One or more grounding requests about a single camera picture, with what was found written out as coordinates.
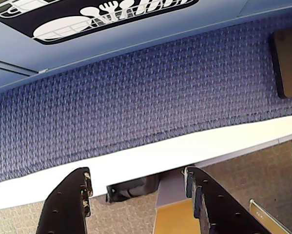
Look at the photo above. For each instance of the blue toy kitchen frame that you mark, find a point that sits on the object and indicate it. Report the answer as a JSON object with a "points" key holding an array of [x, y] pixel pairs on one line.
{"points": [[141, 36]]}

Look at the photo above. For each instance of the shiny metal bracket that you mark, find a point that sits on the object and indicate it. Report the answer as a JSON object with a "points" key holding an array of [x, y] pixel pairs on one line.
{"points": [[262, 215]]}

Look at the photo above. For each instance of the dark brown wooden board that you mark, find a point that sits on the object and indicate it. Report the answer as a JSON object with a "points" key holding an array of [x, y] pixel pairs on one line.
{"points": [[288, 65]]}

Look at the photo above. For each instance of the white table top edge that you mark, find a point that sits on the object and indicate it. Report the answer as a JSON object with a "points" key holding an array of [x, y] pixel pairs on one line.
{"points": [[136, 161]]}

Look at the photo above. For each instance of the black dish rack print panel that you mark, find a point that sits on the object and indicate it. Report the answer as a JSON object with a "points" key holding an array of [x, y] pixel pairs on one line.
{"points": [[63, 22]]}

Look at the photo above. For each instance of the grey and yellow table leg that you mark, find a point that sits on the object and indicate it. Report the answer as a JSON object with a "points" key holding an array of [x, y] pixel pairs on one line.
{"points": [[172, 209]]}

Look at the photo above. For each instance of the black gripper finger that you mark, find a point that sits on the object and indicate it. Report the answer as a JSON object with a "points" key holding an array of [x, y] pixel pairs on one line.
{"points": [[221, 209], [65, 202]]}

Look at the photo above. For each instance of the black clamp under table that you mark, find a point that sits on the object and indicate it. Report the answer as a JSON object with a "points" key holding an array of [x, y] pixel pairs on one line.
{"points": [[133, 189]]}

